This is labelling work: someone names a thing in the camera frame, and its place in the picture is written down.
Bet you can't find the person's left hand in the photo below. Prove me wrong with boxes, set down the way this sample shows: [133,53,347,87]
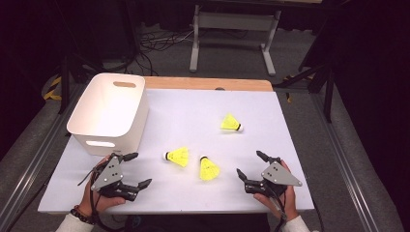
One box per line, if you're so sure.
[78,155,127,217]

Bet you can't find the person's lap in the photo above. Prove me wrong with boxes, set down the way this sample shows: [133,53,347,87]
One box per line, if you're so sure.
[125,213,271,232]

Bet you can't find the aluminium floor rail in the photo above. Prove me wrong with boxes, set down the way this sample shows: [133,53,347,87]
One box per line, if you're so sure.
[309,92,382,232]
[0,85,85,232]

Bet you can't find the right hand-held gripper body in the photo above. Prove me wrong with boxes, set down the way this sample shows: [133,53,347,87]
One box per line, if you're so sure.
[245,157,304,198]

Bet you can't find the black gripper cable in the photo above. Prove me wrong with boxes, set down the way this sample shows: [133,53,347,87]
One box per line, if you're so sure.
[269,188,288,232]
[90,180,128,232]

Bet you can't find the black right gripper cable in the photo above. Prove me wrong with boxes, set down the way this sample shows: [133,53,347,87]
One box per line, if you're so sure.
[269,188,288,232]

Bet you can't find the grey metal table frame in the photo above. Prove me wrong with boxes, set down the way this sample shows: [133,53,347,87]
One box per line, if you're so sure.
[189,4,282,77]

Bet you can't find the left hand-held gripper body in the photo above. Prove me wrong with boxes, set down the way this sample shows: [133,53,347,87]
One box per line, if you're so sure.
[91,153,140,203]

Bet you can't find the black tripod stand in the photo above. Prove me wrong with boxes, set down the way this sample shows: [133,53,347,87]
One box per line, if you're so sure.
[57,52,107,115]

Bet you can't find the bundle of floor cables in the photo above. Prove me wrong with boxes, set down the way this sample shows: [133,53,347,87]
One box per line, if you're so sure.
[138,28,195,54]

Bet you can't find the dark bead bracelet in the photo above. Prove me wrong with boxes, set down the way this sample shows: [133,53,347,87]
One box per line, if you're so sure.
[70,205,97,226]

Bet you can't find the yellow plastic shuttlecock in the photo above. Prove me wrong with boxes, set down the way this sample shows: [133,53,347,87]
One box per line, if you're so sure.
[220,112,245,133]
[162,146,190,168]
[198,155,221,182]

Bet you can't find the yellow black floor tape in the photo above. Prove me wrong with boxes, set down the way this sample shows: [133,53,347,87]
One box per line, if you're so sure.
[43,75,63,102]

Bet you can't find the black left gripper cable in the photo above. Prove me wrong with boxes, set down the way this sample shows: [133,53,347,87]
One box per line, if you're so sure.
[90,180,128,232]

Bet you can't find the black metal stand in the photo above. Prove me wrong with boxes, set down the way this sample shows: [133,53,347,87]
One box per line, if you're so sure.
[274,61,337,124]

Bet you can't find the white plastic storage bin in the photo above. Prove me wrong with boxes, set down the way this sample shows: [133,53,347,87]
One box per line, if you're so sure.
[66,72,150,158]

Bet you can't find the person's right hand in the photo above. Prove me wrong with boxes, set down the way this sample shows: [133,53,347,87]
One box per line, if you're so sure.
[253,159,300,222]

